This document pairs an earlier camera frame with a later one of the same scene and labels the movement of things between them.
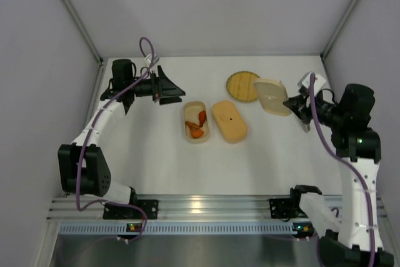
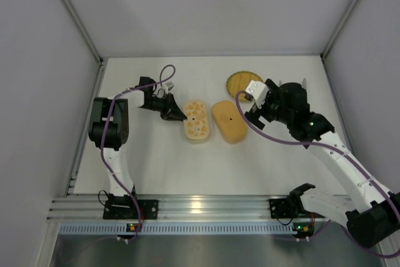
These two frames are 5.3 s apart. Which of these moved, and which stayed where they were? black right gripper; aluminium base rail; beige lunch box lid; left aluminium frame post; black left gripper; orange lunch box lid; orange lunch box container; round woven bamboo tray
Moved: black left gripper; black right gripper; beige lunch box lid
Stayed: round woven bamboo tray; orange lunch box container; aluminium base rail; orange lunch box lid; left aluminium frame post
